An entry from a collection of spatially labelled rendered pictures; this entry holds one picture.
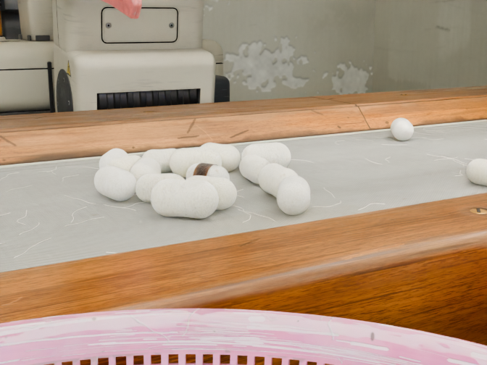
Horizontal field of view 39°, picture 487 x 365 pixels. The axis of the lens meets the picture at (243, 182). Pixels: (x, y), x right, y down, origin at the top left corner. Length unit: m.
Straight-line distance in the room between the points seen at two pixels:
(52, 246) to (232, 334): 0.18
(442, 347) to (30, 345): 0.11
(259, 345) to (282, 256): 0.07
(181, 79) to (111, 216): 0.69
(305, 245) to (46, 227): 0.17
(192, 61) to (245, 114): 0.44
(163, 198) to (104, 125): 0.22
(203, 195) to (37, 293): 0.17
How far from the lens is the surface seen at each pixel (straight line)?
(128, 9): 0.55
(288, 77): 2.84
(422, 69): 2.83
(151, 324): 0.19
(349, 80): 3.01
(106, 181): 0.43
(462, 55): 2.67
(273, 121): 0.66
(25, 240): 0.37
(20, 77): 1.31
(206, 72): 1.09
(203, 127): 0.62
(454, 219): 0.31
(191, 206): 0.38
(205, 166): 0.44
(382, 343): 0.19
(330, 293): 0.25
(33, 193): 0.47
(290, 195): 0.38
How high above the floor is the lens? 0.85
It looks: 13 degrees down
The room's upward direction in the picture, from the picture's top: straight up
